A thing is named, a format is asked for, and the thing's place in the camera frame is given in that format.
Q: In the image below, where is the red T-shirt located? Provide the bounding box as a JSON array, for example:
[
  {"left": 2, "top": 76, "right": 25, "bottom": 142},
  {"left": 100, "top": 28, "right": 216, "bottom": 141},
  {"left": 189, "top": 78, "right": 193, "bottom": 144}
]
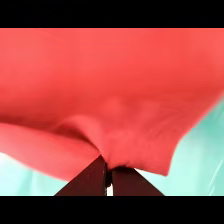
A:
[{"left": 0, "top": 27, "right": 224, "bottom": 182}]

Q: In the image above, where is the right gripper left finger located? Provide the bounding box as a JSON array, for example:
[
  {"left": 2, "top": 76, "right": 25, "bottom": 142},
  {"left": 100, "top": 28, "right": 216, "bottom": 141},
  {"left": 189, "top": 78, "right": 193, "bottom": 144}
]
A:
[{"left": 54, "top": 154, "right": 108, "bottom": 197}]

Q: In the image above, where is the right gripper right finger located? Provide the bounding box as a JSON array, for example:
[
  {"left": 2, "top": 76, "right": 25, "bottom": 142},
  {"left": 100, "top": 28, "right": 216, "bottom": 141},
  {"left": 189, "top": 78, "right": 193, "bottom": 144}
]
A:
[{"left": 111, "top": 166, "right": 165, "bottom": 197}]

